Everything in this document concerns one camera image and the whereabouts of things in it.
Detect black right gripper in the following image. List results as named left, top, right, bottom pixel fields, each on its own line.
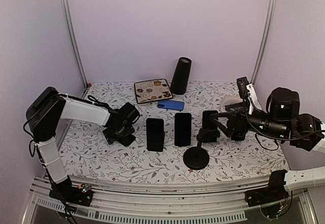
left=210, top=100, right=288, bottom=140

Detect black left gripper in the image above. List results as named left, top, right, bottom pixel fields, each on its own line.
left=104, top=124, right=135, bottom=145

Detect blue edged black phone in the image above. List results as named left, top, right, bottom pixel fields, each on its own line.
left=202, top=110, right=220, bottom=143

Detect small black phone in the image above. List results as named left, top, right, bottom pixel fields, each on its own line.
left=146, top=118, right=165, bottom=152

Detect black tall phone holder stand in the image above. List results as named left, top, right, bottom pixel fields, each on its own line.
left=183, top=128, right=220, bottom=170

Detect teal cased dark phone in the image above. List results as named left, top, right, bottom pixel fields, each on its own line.
left=121, top=135, right=136, bottom=147

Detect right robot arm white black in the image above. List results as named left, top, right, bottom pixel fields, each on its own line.
left=210, top=87, right=324, bottom=152

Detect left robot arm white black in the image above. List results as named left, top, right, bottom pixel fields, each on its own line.
left=24, top=87, right=140, bottom=201

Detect blue phone face down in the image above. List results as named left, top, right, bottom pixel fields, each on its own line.
left=157, top=100, right=185, bottom=111

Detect floral square ceramic plate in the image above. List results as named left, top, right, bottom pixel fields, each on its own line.
left=134, top=78, right=174, bottom=104

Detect black cylindrical speaker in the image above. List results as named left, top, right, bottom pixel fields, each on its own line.
left=170, top=57, right=192, bottom=95

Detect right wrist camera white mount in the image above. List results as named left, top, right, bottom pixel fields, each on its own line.
left=236, top=77, right=263, bottom=115

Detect black braided left cable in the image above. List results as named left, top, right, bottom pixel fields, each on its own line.
left=87, top=94, right=115, bottom=114

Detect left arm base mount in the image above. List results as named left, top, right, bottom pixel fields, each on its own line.
left=49, top=178, right=93, bottom=207

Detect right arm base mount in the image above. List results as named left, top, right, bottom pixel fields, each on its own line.
left=245, top=170, right=289, bottom=207

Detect right aluminium frame post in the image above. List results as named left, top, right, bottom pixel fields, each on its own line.
left=251, top=0, right=277, bottom=85

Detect aluminium frame post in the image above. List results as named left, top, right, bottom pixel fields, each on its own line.
left=251, top=0, right=277, bottom=85
left=60, top=0, right=88, bottom=89

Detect left aluminium frame post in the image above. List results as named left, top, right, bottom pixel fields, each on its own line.
left=60, top=0, right=88, bottom=89

